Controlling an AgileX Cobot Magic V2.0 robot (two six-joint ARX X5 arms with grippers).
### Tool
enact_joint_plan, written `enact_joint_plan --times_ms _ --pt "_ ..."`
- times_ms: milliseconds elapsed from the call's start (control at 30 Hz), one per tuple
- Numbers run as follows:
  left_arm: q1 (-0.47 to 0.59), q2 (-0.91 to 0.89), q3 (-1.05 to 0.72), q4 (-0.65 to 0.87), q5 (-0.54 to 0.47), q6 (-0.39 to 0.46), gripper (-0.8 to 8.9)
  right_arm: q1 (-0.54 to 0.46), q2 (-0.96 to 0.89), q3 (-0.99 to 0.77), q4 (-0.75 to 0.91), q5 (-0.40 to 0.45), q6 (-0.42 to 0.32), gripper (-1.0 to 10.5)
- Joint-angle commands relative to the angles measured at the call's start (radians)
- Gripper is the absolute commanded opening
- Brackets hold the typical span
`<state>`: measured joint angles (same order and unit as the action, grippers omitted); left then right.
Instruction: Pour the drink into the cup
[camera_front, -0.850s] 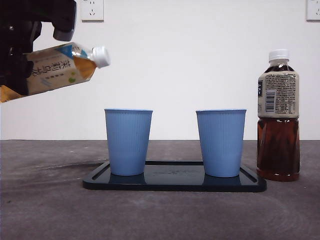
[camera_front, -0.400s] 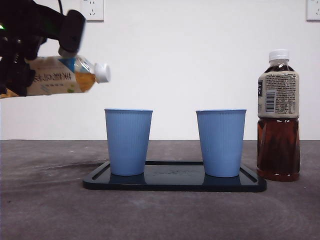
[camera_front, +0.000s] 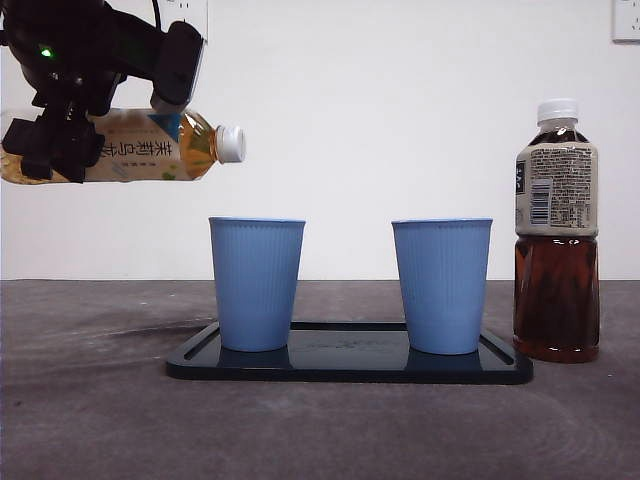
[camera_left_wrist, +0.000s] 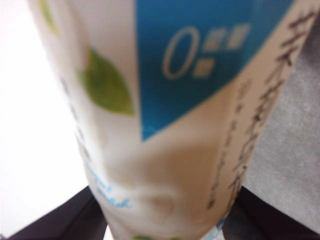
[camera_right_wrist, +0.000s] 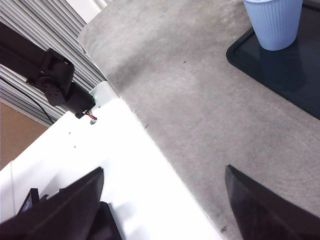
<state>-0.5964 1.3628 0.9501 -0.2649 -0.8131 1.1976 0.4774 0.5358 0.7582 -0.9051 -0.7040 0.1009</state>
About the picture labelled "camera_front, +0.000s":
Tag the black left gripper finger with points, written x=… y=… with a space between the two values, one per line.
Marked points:
x=60 y=150

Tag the oolong tea bottle white label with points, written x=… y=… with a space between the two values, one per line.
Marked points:
x=200 y=147

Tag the dark tea bottle beige label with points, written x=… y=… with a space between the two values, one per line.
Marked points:
x=556 y=300

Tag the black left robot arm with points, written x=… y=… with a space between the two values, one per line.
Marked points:
x=75 y=40

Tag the blue ribbed plastic cup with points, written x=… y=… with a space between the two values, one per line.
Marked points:
x=256 y=290
x=442 y=290

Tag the dark glossy rectangular tray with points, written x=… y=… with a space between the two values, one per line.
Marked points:
x=350 y=357

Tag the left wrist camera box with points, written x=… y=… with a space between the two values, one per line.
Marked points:
x=177 y=65

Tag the white wall socket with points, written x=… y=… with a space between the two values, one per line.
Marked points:
x=194 y=10
x=627 y=20

